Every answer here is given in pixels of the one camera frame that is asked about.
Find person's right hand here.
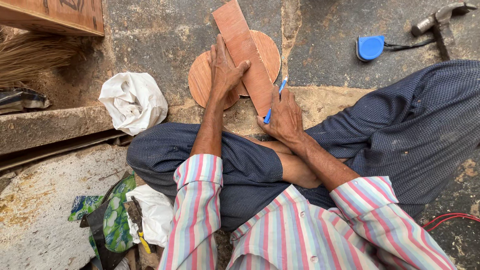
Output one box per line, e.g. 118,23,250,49
256,88,305,143

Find person's left hand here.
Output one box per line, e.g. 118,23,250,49
208,34,251,99

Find round plywood disc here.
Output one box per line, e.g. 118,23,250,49
188,50,241,110
235,29,281,97

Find blue pen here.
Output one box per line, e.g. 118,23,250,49
263,76,289,125

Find long plywood strip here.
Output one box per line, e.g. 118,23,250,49
211,0,277,118

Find person's bare leg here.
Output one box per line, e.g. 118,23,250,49
242,136,349,190

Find crumpled white plastic bag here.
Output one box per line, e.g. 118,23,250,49
98,71,169,137

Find blue tape measure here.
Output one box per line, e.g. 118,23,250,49
355,35,438,62

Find striped pastel shirt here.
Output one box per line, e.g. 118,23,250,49
157,153,457,270

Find blue checked trousers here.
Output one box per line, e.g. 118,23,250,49
126,59,480,232

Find green floral cloth bag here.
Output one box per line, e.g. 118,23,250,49
68,174,138,254

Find steel claw hammer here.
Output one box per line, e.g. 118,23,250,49
411,1,479,61

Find wooden plywood box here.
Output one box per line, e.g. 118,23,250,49
0,0,105,37

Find straw broom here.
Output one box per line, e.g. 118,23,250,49
0,27,84,88

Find black metal saw blade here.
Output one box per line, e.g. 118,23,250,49
79,199,130,270

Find striped plastic wrapper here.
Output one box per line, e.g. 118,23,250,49
0,86,52,115

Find yellow handled chisel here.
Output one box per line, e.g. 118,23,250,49
124,196,153,254

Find metal floor rail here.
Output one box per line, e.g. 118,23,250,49
0,128,134,172

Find red cable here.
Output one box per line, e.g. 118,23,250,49
422,212,480,232

